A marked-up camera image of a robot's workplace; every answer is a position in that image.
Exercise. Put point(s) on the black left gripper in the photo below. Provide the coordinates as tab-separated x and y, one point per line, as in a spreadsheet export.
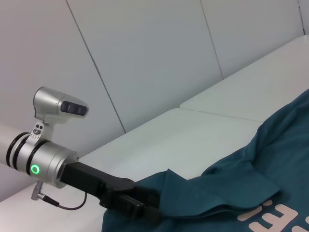
91	181

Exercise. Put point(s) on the teal T-shirt with FREE print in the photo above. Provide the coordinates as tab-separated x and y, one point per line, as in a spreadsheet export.
265	157

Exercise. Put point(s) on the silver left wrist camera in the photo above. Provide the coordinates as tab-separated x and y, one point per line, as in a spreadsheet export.
48	104

